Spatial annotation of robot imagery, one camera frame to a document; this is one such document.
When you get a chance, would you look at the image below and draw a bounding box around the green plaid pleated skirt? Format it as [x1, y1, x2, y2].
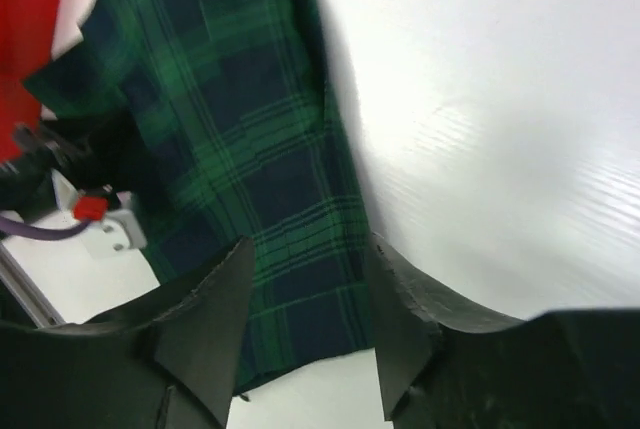
[25, 0, 372, 392]

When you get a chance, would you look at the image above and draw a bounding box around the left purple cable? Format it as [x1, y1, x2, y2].
[0, 216, 94, 243]

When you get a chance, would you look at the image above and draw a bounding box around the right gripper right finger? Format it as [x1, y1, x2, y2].
[365, 235, 639, 429]

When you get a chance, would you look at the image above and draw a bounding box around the red plastic bin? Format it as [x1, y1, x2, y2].
[1, 0, 60, 161]

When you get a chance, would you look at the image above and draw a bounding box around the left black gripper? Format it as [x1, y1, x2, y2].
[1, 113, 135, 212]

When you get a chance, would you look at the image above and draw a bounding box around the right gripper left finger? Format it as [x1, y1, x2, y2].
[1, 237, 255, 428]

